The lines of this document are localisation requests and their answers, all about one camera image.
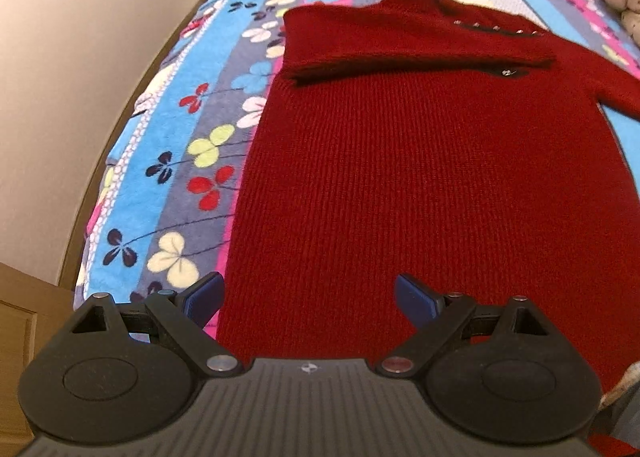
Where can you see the floral striped blanket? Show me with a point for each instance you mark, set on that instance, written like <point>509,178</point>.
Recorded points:
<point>200,102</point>

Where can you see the red knit sweater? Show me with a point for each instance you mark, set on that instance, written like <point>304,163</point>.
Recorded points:
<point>410,177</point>

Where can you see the wooden door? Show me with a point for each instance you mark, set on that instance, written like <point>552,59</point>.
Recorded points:
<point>25,347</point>

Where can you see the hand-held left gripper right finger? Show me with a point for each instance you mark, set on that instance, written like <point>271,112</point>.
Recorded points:
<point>415,297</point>

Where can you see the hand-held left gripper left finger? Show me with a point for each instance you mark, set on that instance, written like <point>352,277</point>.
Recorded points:
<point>204,294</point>

